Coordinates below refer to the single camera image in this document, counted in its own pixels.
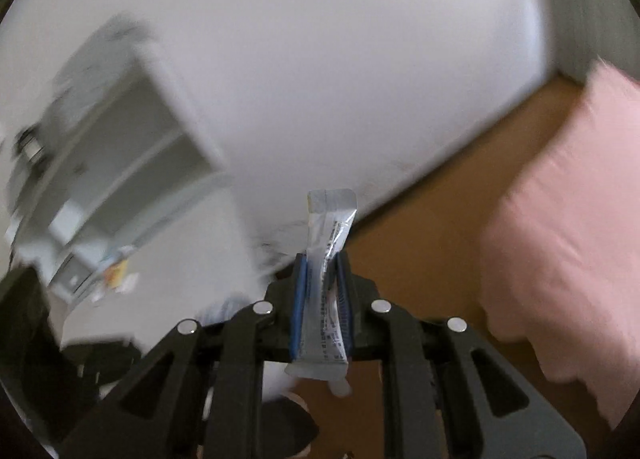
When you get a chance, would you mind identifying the pink bedding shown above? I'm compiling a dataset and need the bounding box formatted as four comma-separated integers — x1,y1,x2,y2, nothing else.
479,58,640,432

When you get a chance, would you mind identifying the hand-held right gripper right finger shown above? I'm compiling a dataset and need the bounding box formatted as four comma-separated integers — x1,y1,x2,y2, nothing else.
332,251,588,459

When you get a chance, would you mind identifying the white stick sachet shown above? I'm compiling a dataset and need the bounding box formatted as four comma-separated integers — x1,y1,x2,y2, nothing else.
284,189,359,397

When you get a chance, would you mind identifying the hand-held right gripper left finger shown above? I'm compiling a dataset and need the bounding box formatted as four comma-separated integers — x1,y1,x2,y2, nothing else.
60,253,311,459

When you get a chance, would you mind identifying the grey desk shelf unit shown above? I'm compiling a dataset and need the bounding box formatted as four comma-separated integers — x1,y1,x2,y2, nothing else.
5,14,236,312

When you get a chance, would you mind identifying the grey drawer with white knob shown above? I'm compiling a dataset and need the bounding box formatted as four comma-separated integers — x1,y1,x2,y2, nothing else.
50,253,103,301

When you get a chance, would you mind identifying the black camping lantern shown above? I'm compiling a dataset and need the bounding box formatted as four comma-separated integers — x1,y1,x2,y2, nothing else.
15,126,45,161

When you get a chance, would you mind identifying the yellow snack wrapper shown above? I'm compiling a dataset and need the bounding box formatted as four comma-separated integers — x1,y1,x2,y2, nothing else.
102,259,132,290

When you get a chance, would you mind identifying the dark rounded object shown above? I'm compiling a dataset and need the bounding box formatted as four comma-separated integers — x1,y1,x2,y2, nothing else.
262,398,321,458

